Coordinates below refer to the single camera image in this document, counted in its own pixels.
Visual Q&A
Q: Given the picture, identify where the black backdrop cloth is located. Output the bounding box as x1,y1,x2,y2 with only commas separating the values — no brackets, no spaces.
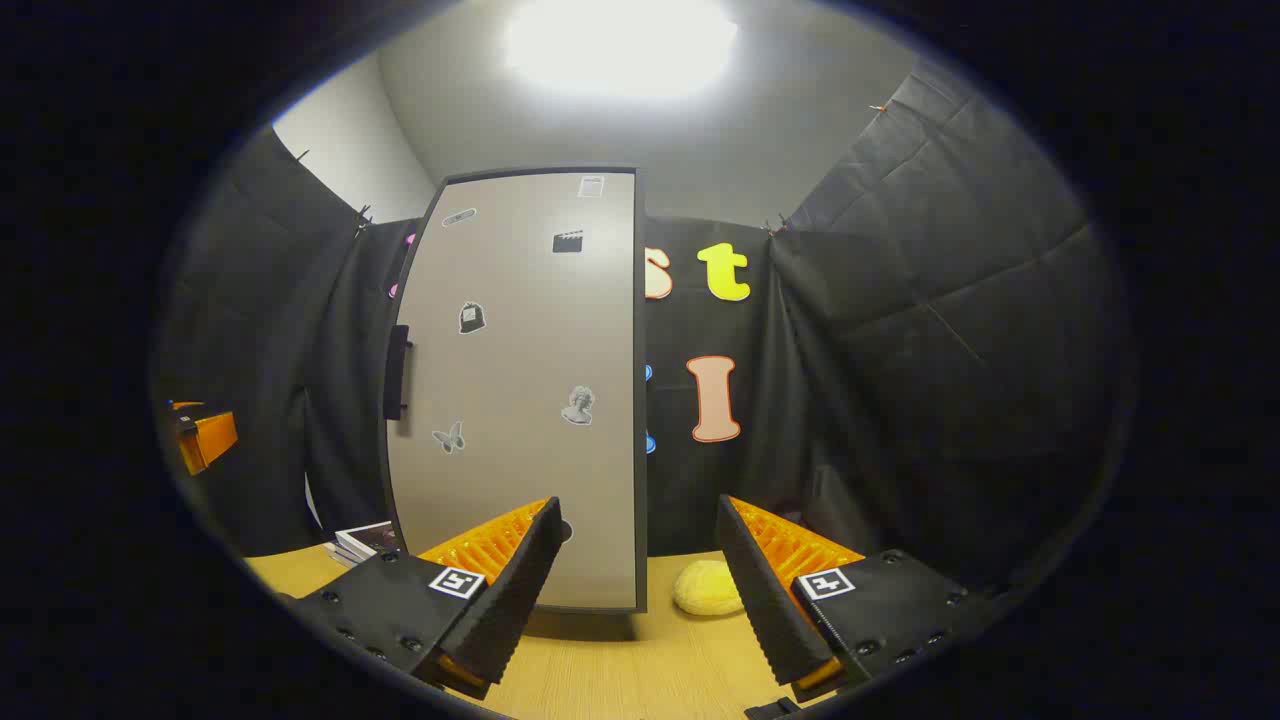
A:
155,60,1131,601

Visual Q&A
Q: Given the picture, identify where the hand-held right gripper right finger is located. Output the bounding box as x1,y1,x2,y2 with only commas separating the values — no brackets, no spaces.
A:
715,495,1001,701

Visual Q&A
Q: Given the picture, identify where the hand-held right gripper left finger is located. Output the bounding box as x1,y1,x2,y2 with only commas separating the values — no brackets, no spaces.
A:
290,497,566,701

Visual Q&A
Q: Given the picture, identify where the black cabinet door handle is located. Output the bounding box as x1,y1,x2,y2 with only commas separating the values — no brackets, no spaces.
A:
383,325,413,421

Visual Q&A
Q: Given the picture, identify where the ceiling light panel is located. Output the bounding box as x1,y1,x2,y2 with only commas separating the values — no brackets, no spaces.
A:
505,0,741,101

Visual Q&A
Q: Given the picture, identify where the book with portrait cover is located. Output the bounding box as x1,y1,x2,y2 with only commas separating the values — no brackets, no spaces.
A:
335,520,403,557

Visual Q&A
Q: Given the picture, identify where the yellow round bun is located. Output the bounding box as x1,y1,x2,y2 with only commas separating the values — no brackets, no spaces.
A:
672,560,746,617

